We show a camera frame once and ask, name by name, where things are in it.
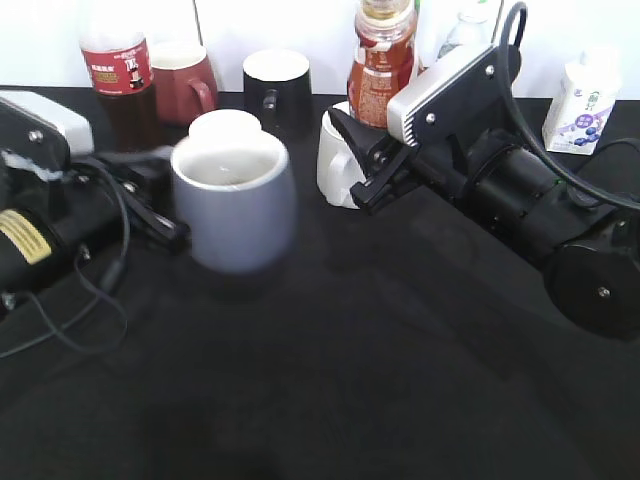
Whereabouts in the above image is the cola bottle red label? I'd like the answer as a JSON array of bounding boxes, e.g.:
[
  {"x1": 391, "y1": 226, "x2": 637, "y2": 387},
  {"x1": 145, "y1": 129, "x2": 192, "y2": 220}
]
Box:
[{"x1": 79, "y1": 1, "x2": 163, "y2": 152}]

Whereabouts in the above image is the dark red ceramic mug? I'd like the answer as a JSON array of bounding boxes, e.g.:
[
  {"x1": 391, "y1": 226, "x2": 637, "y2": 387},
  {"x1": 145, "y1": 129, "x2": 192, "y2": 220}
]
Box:
[{"x1": 150, "y1": 41, "x2": 218, "y2": 126}]

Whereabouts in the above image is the clear water bottle green label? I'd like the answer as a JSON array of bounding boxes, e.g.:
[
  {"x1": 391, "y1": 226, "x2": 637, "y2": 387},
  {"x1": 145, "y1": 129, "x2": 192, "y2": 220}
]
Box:
[{"x1": 436, "y1": 0, "x2": 492, "y2": 60}]

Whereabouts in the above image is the black ceramic mug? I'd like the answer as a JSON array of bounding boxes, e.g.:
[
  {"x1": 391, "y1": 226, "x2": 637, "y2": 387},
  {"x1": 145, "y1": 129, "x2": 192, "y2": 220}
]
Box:
[{"x1": 242, "y1": 49, "x2": 313, "y2": 142}]

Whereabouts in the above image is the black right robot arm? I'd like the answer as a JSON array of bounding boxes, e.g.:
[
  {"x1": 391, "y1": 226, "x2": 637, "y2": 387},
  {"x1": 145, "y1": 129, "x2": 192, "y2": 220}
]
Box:
[{"x1": 328, "y1": 108, "x2": 639, "y2": 340}]

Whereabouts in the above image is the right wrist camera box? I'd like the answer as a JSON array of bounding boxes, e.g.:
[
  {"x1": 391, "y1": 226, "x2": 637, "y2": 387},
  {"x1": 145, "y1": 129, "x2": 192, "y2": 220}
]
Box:
[{"x1": 387, "y1": 44, "x2": 511, "y2": 147}]

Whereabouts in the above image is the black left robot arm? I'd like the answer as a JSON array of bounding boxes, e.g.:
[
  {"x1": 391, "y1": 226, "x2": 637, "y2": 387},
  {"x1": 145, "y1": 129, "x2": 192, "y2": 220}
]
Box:
[{"x1": 1, "y1": 146, "x2": 189, "y2": 313}]

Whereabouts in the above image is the thin black left cable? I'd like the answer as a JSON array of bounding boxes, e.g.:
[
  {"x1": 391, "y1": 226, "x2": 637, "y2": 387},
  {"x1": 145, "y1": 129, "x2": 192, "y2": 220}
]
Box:
[{"x1": 0, "y1": 159, "x2": 132, "y2": 359}]

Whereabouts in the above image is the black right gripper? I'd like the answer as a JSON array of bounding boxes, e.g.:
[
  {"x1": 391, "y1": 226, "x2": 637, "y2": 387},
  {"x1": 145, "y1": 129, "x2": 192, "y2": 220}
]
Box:
[{"x1": 328, "y1": 107, "x2": 505, "y2": 215}]

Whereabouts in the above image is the yellow plastic cup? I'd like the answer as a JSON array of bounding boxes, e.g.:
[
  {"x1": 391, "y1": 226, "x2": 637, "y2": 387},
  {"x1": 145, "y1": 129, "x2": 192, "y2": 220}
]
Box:
[{"x1": 188, "y1": 109, "x2": 262, "y2": 139}]

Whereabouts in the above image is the green sprite bottle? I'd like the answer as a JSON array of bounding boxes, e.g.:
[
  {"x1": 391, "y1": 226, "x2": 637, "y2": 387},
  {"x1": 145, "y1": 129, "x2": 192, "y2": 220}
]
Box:
[{"x1": 412, "y1": 0, "x2": 426, "y2": 77}]

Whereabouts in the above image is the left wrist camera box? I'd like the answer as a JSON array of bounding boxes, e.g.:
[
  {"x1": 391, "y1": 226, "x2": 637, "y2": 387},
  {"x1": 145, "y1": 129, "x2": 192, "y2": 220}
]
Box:
[{"x1": 1, "y1": 90, "x2": 95, "y2": 172}]

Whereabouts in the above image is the grey ceramic mug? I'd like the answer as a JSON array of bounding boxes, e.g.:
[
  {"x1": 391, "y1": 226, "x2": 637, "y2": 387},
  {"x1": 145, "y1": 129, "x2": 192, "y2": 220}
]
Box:
[{"x1": 171, "y1": 130, "x2": 297, "y2": 274}]

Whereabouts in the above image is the white ceramic mug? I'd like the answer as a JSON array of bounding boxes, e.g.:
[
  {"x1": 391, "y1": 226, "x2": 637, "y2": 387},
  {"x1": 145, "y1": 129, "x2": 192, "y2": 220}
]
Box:
[{"x1": 316, "y1": 111, "x2": 365, "y2": 209}]

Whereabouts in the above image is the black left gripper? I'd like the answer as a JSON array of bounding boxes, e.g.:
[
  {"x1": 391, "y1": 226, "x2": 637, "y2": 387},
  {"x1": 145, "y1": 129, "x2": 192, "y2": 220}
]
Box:
[{"x1": 1, "y1": 145, "x2": 190, "y2": 260}]

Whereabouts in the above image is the orange iced tea bottle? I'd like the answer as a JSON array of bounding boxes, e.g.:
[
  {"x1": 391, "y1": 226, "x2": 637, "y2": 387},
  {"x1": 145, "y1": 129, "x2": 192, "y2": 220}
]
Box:
[{"x1": 347, "y1": 1, "x2": 417, "y2": 129}]

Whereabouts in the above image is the white blueberry milk carton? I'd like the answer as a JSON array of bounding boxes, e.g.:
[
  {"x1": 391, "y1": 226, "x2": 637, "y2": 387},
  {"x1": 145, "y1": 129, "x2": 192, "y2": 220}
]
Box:
[{"x1": 542, "y1": 45, "x2": 622, "y2": 156}]

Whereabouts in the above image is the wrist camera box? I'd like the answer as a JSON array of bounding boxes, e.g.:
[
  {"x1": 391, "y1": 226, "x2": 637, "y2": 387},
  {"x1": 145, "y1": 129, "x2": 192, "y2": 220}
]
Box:
[
  {"x1": 387, "y1": 44, "x2": 511, "y2": 147},
  {"x1": 1, "y1": 90, "x2": 95, "y2": 172}
]

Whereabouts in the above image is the thick black right cable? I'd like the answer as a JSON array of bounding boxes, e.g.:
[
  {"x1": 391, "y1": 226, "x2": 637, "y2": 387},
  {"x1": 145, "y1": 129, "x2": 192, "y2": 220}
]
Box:
[{"x1": 497, "y1": 1, "x2": 640, "y2": 211}]

